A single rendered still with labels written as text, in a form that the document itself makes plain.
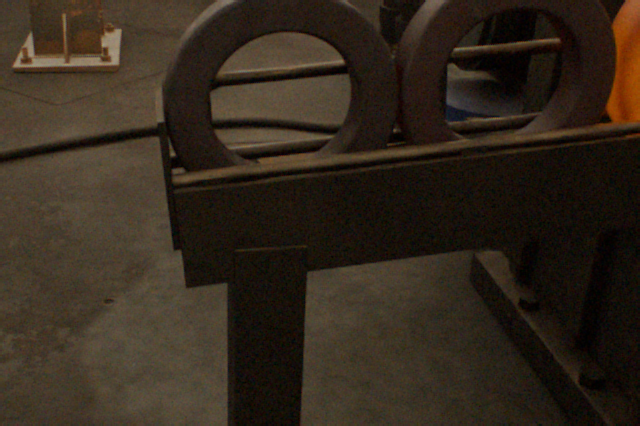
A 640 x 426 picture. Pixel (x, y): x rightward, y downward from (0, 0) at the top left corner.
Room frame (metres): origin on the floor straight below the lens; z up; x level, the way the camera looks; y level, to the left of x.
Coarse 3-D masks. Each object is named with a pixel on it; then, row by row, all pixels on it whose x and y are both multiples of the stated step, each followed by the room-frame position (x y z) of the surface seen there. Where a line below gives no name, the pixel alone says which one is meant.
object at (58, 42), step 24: (48, 0) 2.96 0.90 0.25; (72, 0) 2.98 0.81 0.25; (96, 0) 2.99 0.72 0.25; (48, 24) 2.96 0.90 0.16; (72, 24) 2.98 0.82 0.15; (96, 24) 2.99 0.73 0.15; (24, 48) 2.86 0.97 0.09; (48, 48) 2.96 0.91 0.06; (72, 48) 2.98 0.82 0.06; (96, 48) 2.99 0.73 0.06; (24, 72) 2.83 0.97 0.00
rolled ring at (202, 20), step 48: (240, 0) 0.56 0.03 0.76; (288, 0) 0.57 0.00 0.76; (336, 0) 0.57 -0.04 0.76; (192, 48) 0.55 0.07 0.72; (336, 48) 0.58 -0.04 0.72; (384, 48) 0.58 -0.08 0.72; (192, 96) 0.55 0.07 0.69; (384, 96) 0.58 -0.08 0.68; (192, 144) 0.55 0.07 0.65; (336, 144) 0.59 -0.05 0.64; (384, 144) 0.58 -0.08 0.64
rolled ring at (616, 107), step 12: (636, 0) 0.63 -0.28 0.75; (624, 12) 0.64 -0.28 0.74; (636, 12) 0.62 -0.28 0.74; (612, 24) 0.64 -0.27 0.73; (624, 24) 0.63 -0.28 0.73; (636, 24) 0.62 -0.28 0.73; (624, 36) 0.62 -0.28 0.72; (636, 36) 0.61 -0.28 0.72; (624, 48) 0.62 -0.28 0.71; (636, 48) 0.61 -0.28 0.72; (624, 60) 0.61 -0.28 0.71; (636, 60) 0.61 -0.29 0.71; (624, 72) 0.61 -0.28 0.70; (636, 72) 0.62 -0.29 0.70; (624, 84) 0.61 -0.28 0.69; (636, 84) 0.62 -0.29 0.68; (612, 96) 0.63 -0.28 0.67; (624, 96) 0.61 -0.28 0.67; (636, 96) 0.62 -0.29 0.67; (612, 108) 0.63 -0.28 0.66; (624, 108) 0.62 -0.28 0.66; (636, 108) 0.62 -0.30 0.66; (612, 120) 0.64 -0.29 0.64; (624, 120) 0.62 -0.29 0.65
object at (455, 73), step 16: (496, 16) 1.81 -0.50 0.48; (512, 16) 1.82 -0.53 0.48; (528, 16) 1.83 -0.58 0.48; (480, 32) 1.84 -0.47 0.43; (496, 32) 1.82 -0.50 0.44; (512, 32) 1.82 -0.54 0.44; (528, 32) 1.84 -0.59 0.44; (448, 64) 2.21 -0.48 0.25; (464, 64) 1.96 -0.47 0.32; (480, 64) 1.88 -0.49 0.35; (496, 64) 1.88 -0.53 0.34; (512, 64) 1.93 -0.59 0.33; (528, 64) 1.94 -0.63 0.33; (448, 80) 2.05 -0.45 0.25; (496, 80) 2.06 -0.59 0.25; (512, 80) 1.97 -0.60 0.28
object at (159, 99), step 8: (160, 96) 0.59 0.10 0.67; (160, 104) 0.57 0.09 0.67; (160, 112) 0.55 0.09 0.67; (160, 120) 0.53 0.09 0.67; (160, 128) 0.53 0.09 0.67; (160, 136) 0.53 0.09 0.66; (160, 144) 0.53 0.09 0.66; (168, 144) 0.58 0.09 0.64; (160, 152) 0.53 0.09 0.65; (168, 152) 0.53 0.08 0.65; (168, 160) 0.53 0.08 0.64; (168, 168) 0.53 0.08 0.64; (168, 176) 0.53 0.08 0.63; (168, 184) 0.53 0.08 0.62; (168, 192) 0.53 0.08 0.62; (168, 200) 0.53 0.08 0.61; (168, 208) 0.53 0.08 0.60; (176, 216) 0.53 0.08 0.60; (176, 224) 0.53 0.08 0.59; (176, 232) 0.53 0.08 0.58; (176, 240) 0.53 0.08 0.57; (176, 248) 0.53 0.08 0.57
